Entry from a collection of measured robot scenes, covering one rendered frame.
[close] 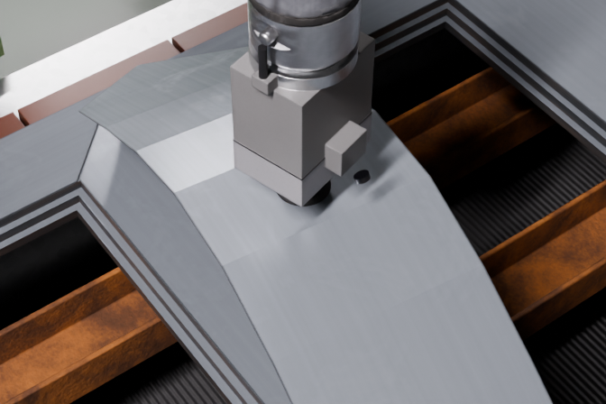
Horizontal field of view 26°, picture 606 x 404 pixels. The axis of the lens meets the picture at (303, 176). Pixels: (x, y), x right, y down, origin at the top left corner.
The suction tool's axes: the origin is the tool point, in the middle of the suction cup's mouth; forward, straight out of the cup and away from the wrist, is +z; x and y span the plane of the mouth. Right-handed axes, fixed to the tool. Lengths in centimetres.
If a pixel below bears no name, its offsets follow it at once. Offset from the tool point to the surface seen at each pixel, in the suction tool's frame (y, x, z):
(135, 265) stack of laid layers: -5.2, 14.6, 15.2
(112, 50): 25, 48, 31
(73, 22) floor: 76, 116, 99
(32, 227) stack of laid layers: -7.2, 25.6, 16.2
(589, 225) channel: 36.0, -10.5, 30.5
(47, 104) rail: 4.9, 35.8, 16.2
